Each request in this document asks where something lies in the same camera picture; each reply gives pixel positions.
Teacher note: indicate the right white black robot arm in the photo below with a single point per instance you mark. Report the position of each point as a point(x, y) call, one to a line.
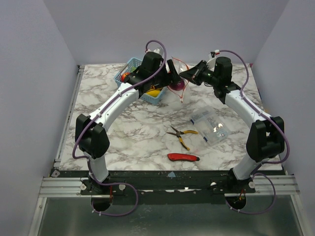
point(265, 140)

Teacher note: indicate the clear plastic screw box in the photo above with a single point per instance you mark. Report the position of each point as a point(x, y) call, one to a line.
point(209, 125)

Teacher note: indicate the red toy apple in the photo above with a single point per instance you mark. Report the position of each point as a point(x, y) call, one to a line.
point(124, 76)

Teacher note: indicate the yellow toy lemon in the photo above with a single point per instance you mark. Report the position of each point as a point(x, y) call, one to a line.
point(153, 93)

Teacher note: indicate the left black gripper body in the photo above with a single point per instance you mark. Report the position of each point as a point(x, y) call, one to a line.
point(162, 79)

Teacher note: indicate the clear orange-zip bag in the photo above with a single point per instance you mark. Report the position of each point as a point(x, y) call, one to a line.
point(181, 90)

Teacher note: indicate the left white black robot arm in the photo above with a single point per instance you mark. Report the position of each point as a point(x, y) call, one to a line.
point(91, 137)

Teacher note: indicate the light blue plastic basket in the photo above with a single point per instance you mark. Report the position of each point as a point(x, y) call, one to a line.
point(130, 66)

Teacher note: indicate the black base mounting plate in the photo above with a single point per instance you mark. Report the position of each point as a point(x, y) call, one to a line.
point(151, 187)

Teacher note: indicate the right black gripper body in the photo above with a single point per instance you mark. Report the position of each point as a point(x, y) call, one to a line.
point(199, 73)

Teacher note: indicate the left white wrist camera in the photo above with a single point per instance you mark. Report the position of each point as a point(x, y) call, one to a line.
point(158, 50)

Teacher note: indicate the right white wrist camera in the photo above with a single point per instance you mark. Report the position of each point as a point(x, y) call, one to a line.
point(212, 59)

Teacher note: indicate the purple toy onion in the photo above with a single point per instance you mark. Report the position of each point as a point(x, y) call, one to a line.
point(177, 86)

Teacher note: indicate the red utility knife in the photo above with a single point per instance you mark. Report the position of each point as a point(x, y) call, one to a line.
point(182, 157)

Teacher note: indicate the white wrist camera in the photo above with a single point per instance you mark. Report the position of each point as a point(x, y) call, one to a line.
point(158, 50)
point(212, 59)

